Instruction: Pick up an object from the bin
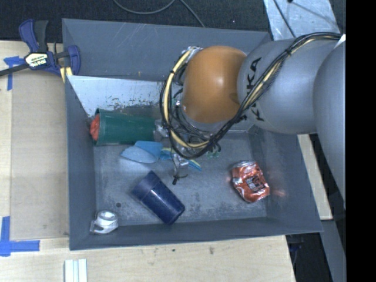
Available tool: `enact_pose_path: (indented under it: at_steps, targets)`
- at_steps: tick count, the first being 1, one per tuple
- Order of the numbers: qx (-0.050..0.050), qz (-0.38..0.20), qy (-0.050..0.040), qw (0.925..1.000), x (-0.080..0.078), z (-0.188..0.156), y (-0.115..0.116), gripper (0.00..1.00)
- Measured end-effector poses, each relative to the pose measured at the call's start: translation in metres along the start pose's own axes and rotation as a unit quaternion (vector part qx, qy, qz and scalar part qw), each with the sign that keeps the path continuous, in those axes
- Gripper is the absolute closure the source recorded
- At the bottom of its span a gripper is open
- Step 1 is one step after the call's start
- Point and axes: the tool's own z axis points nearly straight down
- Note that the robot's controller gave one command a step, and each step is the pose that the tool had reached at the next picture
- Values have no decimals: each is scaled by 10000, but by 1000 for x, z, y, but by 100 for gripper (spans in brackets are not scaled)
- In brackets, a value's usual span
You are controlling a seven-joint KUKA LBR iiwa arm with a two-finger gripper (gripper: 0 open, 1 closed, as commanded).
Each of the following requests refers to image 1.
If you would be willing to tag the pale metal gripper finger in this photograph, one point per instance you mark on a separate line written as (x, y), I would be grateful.
(184, 164)
(176, 169)

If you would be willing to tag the blue and yellow packet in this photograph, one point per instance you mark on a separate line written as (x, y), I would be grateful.
(195, 165)

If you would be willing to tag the dark blue plastic cup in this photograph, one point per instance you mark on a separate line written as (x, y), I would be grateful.
(158, 197)

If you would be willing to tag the grey metal bin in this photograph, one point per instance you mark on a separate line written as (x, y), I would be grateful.
(205, 192)

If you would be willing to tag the light blue plastic scoop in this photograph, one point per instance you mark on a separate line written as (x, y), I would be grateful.
(141, 153)

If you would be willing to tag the dark green can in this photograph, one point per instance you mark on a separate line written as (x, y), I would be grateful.
(126, 126)

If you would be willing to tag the crushed orange drink can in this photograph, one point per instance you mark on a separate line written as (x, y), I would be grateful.
(249, 182)

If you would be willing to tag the orange-red round thing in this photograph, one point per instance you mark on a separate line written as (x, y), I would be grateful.
(94, 128)

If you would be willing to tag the pale wood board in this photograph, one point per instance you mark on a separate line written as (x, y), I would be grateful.
(38, 157)

